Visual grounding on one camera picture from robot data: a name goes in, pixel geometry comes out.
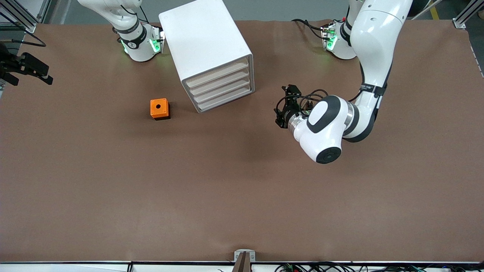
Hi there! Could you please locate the white table edge rail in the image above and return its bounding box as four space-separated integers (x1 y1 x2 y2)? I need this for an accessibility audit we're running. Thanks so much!
0 261 484 272

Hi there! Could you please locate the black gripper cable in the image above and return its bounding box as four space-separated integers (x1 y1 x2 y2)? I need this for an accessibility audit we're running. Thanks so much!
11 30 47 48
299 89 330 111

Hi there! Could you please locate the orange button enclosure box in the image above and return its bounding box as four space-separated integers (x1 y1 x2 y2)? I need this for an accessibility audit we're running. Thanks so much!
150 98 171 121

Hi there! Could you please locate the grey table edge bracket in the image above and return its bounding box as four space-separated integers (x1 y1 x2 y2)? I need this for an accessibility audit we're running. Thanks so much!
231 249 256 272

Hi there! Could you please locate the base connector box green light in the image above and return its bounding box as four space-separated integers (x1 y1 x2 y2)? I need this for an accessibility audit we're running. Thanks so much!
150 25 166 54
321 23 338 51

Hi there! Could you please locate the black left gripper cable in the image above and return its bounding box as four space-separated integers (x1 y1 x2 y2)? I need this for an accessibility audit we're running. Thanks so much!
299 89 330 111

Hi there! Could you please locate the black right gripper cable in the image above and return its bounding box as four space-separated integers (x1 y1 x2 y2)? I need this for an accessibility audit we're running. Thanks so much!
11 30 47 48

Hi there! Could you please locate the black base cable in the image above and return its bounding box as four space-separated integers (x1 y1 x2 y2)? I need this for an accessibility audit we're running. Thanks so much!
291 18 326 40

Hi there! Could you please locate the tangled cables bundle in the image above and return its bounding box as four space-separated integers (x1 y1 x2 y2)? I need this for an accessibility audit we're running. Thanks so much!
275 262 484 272

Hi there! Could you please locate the aluminium frame post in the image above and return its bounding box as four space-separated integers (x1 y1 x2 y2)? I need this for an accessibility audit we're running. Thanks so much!
453 0 484 29
0 0 51 34

